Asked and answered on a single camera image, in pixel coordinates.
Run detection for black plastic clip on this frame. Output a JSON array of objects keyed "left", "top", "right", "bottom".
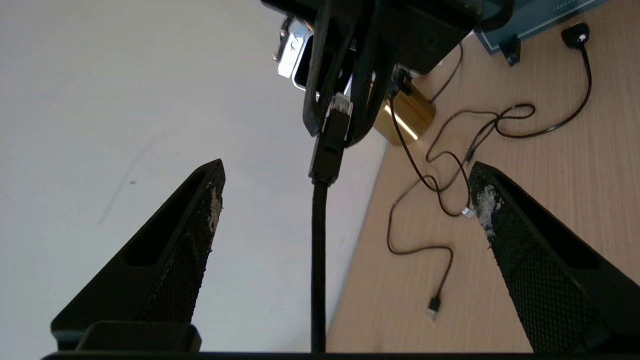
[{"left": 499, "top": 34, "right": 522, "bottom": 67}]

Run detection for black right camera cable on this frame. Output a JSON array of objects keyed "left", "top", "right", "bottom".
[{"left": 477, "top": 0, "right": 517, "bottom": 33}]

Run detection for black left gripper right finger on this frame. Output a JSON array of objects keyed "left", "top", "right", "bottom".
[{"left": 469, "top": 161, "right": 640, "bottom": 353}]

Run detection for brass desk lamp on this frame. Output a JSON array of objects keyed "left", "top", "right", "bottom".
[{"left": 372, "top": 65, "right": 437, "bottom": 147}]

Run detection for black cable bundle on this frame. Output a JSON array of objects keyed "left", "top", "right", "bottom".
[{"left": 389, "top": 22, "right": 593, "bottom": 218}]

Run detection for black ethernet cable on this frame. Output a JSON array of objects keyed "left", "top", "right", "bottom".
[{"left": 307, "top": 92, "right": 355, "bottom": 353}]

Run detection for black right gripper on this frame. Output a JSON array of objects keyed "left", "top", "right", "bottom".
[{"left": 260, "top": 0, "right": 485, "bottom": 148}]

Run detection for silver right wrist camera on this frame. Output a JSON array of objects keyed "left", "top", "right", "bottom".
[{"left": 272, "top": 16, "right": 321, "bottom": 93}]

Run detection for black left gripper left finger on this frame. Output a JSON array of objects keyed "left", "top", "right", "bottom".
[{"left": 50, "top": 159, "right": 226, "bottom": 351}]

